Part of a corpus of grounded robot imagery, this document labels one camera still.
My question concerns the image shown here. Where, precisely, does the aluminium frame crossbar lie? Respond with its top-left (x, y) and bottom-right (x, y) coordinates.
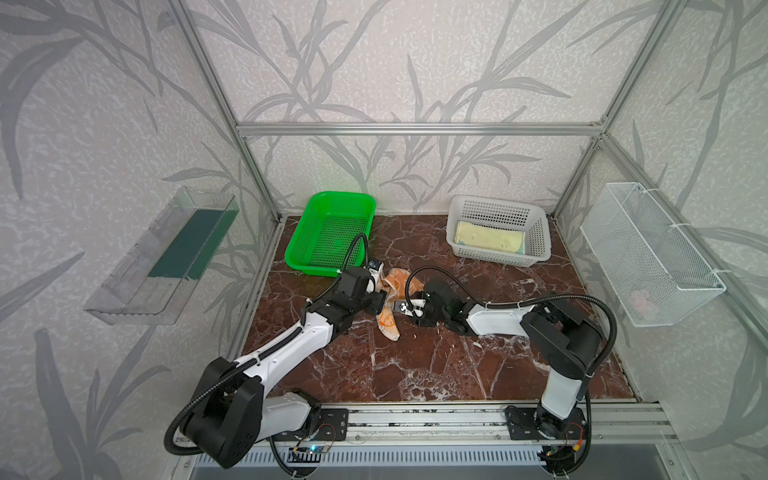
top-left (236, 122), bottom-right (603, 137)

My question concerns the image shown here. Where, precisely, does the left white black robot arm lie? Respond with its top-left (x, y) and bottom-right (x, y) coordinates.
top-left (163, 262), bottom-right (386, 468)

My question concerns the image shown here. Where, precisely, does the peach patterned towel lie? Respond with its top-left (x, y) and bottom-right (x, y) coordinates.
top-left (375, 268), bottom-right (411, 341)

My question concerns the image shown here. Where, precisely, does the white plastic basket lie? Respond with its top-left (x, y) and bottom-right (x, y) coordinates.
top-left (446, 195), bottom-right (551, 267)

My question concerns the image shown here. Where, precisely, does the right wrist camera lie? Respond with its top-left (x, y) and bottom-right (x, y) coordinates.
top-left (393, 299), bottom-right (426, 318)

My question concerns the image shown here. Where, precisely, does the left black corrugated cable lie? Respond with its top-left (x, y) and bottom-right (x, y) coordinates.
top-left (163, 231), bottom-right (371, 457)

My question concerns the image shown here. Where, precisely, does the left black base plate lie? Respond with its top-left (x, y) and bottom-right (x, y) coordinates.
top-left (284, 407), bottom-right (350, 442)

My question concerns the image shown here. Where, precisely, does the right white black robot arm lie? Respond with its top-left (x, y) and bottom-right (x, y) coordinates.
top-left (395, 281), bottom-right (609, 424)

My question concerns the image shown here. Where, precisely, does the green plastic basket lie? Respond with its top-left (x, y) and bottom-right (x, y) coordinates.
top-left (284, 191), bottom-right (377, 278)

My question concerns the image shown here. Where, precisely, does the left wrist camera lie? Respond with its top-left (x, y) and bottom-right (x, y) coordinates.
top-left (367, 259), bottom-right (383, 283)

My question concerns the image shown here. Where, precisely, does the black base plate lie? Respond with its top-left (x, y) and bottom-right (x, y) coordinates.
top-left (284, 407), bottom-right (350, 442)
top-left (503, 405), bottom-right (588, 442)

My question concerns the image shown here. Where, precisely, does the yellow green towel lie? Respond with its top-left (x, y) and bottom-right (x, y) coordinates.
top-left (454, 221), bottom-right (525, 254)

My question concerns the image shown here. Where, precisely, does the aluminium front rail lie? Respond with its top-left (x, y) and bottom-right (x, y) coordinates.
top-left (173, 401), bottom-right (679, 448)

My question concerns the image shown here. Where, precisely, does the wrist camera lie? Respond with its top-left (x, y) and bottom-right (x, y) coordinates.
top-left (393, 299), bottom-right (426, 318)
top-left (367, 259), bottom-right (383, 283)

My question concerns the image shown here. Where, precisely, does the right black corrugated cable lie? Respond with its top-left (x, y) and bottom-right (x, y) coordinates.
top-left (404, 265), bottom-right (619, 385)

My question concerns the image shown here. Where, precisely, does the black corrugated cable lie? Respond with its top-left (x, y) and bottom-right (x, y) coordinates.
top-left (163, 231), bottom-right (371, 457)
top-left (404, 265), bottom-right (619, 385)

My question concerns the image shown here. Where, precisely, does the clear plastic wall shelf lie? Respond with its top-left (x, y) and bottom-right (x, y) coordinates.
top-left (84, 187), bottom-right (239, 326)

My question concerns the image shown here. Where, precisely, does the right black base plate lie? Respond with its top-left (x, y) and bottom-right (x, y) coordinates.
top-left (503, 405), bottom-right (588, 442)

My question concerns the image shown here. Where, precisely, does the white wire mesh basket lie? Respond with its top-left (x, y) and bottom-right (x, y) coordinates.
top-left (581, 182), bottom-right (727, 328)

